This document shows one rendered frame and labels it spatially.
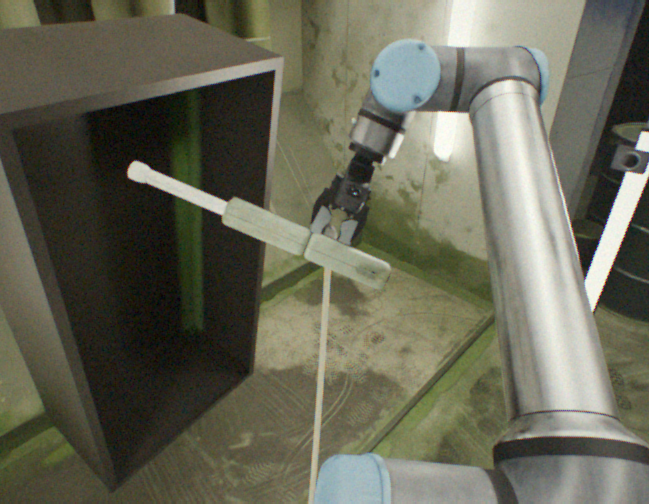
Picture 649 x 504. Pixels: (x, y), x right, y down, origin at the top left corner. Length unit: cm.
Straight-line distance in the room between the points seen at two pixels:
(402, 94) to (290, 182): 241
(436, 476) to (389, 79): 49
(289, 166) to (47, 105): 238
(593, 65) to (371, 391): 178
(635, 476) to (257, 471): 179
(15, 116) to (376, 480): 67
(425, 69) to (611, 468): 49
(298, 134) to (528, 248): 281
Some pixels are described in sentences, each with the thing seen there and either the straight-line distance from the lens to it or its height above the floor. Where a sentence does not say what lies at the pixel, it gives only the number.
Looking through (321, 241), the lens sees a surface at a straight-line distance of 78.
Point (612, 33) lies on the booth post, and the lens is 237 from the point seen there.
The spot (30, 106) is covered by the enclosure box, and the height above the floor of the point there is 163.
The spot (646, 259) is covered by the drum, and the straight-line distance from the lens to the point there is 309.
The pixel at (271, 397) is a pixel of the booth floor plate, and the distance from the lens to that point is 230.
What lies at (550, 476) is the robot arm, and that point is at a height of 150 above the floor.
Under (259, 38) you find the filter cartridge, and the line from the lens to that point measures 257.
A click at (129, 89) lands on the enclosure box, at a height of 163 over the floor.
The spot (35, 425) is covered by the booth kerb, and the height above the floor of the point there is 12.
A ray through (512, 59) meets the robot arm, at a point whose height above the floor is 170.
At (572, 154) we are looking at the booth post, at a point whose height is 106.
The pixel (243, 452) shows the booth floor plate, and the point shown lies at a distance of 214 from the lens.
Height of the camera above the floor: 180
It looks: 32 degrees down
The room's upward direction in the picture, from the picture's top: straight up
